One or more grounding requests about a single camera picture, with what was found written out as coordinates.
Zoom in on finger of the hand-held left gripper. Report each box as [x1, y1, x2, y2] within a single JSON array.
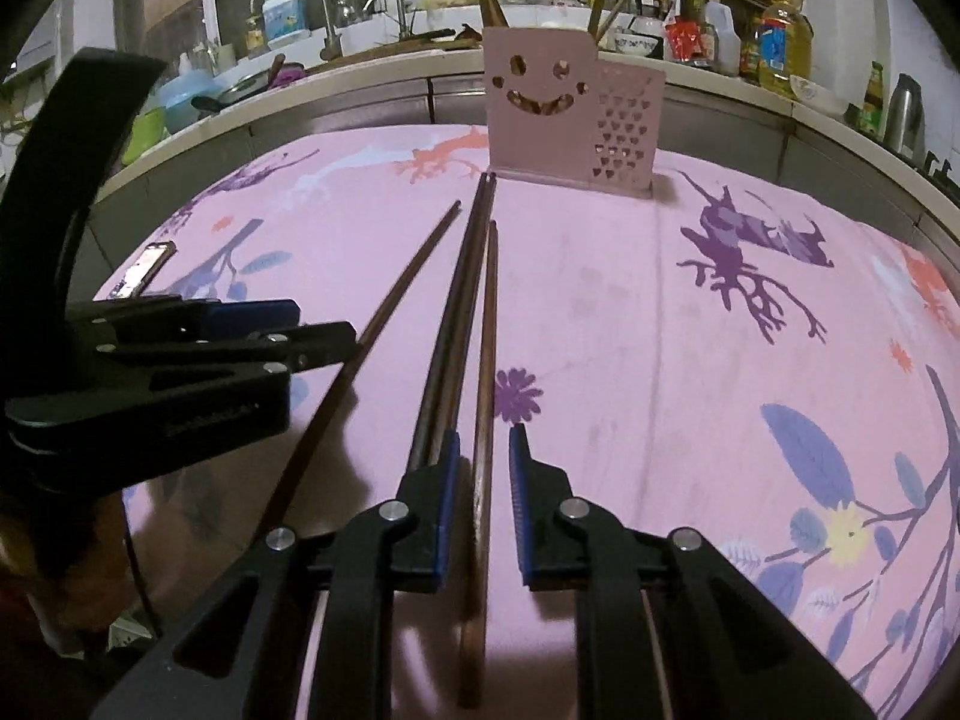
[[100, 321, 359, 385], [70, 298, 302, 347]]

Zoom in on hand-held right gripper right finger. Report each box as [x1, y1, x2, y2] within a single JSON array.
[[508, 424, 875, 720]]

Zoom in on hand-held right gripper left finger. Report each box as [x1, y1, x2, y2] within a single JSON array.
[[90, 429, 462, 720]]

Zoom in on pink utensil holder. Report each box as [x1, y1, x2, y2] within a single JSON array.
[[482, 26, 667, 200]]

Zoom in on smartphone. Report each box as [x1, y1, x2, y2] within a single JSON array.
[[109, 240, 179, 299]]

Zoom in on green plastic basin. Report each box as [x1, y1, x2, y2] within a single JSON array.
[[120, 106, 167, 166]]

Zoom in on blue plastic basin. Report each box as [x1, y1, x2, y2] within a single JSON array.
[[154, 71, 207, 136]]

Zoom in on printed pink tablecloth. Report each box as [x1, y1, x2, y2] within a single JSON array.
[[75, 124, 960, 720]]

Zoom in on black pan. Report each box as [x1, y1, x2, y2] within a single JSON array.
[[191, 67, 271, 117]]

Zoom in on kitchen counter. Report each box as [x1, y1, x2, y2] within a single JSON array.
[[75, 45, 960, 293]]

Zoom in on blue and white detergent jug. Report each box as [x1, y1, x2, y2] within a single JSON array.
[[262, 0, 312, 50]]

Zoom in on steel faucet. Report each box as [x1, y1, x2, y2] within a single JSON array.
[[250, 0, 346, 61], [341, 0, 410, 42]]

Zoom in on small patterned bowl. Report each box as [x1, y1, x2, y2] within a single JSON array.
[[611, 28, 665, 57]]

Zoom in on red packet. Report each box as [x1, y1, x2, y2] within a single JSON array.
[[666, 15, 706, 65]]

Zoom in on white plastic jug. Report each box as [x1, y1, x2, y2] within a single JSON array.
[[703, 0, 743, 76]]

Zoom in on yellow cooking oil bottle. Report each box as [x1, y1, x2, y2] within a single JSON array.
[[757, 0, 815, 98]]

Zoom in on green sauce bottle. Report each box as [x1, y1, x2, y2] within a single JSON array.
[[859, 61, 886, 137]]

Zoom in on gas stove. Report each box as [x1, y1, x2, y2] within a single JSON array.
[[919, 150, 960, 203]]

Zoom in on steel kettle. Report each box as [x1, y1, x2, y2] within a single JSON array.
[[883, 73, 925, 158]]

